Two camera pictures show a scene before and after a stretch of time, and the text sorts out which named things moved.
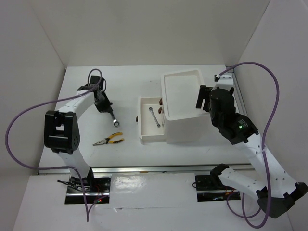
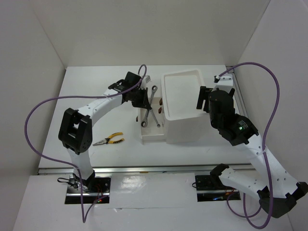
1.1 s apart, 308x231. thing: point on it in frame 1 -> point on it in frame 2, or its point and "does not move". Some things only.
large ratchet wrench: x=115 y=122 -> x=144 y=123
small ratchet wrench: x=158 y=125 does not move
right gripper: x=203 y=93 does not move
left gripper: x=106 y=107 -> x=143 y=103
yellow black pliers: x=107 y=140 does not move
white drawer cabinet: x=185 y=122 does not move
